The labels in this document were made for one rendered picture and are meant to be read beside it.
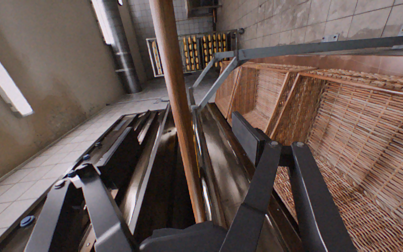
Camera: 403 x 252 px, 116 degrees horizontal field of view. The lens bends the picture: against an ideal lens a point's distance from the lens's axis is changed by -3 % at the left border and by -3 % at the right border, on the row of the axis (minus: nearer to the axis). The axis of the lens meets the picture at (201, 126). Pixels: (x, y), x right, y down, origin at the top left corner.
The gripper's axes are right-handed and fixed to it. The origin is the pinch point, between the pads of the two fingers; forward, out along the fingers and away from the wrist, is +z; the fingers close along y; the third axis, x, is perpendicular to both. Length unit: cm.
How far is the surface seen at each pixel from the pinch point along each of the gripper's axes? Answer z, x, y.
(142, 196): 20.1, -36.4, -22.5
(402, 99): 13, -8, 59
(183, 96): 7.0, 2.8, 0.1
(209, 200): -0.5, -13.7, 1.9
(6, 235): 21, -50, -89
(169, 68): 6.8, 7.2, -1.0
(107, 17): 297, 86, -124
